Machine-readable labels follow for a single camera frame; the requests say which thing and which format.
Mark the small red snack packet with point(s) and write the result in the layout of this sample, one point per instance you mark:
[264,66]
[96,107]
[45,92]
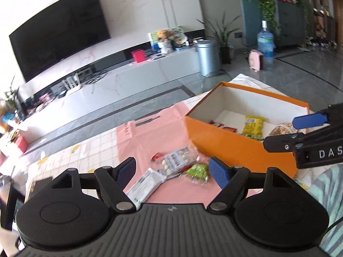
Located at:
[157,156]

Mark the green snack packet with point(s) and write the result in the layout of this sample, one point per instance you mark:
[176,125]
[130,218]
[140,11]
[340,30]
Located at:
[197,171]

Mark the blue water jug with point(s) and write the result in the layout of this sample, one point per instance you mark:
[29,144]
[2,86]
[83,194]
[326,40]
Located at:
[265,45]

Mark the pink sheet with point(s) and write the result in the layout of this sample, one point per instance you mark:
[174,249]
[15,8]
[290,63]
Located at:
[150,128]

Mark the thin leaf potted plant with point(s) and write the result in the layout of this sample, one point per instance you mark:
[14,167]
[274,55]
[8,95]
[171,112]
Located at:
[12,96]

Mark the tall leaf plant black pot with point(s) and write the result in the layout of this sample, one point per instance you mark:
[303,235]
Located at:
[223,50]

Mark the green picture card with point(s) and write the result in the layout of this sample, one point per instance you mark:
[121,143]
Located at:
[154,38]

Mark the person's striped teal clothing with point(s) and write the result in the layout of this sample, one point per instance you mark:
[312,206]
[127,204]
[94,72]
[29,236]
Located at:
[328,192]

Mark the clear packet of white candies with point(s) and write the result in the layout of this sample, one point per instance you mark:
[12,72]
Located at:
[179,160]

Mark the wall socket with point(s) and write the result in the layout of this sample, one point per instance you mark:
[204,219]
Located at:
[238,35]

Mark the beige peanut packet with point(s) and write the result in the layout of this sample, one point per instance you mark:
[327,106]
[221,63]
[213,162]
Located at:
[282,129]

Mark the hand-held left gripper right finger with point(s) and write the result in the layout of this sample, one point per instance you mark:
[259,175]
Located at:
[218,170]

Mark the pink space heater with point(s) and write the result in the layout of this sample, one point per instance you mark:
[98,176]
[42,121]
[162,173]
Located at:
[256,60]

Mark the orange cardboard box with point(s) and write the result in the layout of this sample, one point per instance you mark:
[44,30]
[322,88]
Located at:
[227,147]

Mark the silver trash can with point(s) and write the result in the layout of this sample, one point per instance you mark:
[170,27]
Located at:
[208,57]

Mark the white packet with black print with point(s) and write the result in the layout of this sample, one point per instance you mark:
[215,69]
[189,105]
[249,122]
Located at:
[144,187]

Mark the shoe rack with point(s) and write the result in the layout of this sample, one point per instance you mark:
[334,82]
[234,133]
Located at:
[321,26]

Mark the red storage box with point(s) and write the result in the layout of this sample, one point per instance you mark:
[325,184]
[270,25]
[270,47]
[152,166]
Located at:
[19,144]

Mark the brown teddy bear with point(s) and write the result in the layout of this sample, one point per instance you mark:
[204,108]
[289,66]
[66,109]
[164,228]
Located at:
[163,34]

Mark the white router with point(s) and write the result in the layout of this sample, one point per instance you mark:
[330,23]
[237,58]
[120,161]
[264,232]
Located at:
[72,85]

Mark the black curved television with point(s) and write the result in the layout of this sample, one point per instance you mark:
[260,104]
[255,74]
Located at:
[59,32]

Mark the yellow snack packet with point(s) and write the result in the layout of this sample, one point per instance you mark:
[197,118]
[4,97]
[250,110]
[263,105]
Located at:
[253,127]

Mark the grey cabinet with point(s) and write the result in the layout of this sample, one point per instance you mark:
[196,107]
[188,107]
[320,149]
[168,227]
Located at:
[290,24]

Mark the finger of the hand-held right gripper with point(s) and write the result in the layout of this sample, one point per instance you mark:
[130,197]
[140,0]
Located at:
[281,142]
[308,120]

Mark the white flat scale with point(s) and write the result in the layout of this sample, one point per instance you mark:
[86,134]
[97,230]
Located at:
[157,56]

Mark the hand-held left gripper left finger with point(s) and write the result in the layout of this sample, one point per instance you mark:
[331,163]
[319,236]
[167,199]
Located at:
[126,172]

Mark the white marble television console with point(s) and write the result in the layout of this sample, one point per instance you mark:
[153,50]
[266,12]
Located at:
[120,85]

